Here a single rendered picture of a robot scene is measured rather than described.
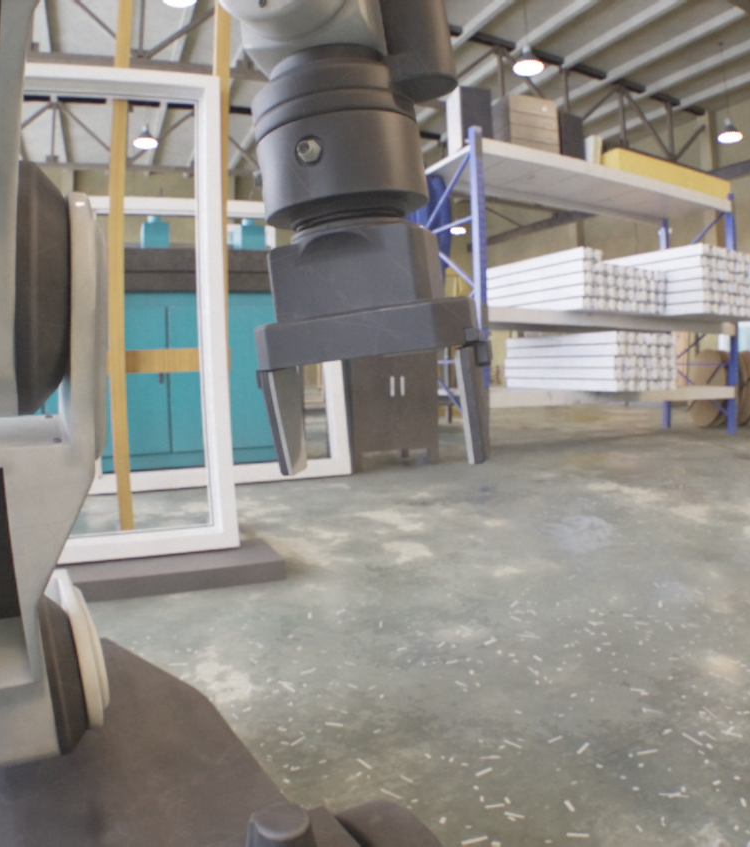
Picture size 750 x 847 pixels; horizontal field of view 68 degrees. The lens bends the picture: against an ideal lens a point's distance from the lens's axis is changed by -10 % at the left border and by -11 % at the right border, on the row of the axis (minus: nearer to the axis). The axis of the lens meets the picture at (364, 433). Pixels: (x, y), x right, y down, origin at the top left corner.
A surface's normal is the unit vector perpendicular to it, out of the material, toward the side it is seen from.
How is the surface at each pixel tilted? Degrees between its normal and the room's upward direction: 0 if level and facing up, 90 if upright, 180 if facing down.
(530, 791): 0
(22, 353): 123
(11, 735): 114
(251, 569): 90
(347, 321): 95
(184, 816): 0
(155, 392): 90
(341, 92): 92
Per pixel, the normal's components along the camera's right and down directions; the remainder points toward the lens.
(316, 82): -0.13, 0.17
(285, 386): 0.94, -0.07
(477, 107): 0.16, 0.10
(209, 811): -0.02, -0.99
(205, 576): 0.40, 0.08
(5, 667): 0.32, -0.73
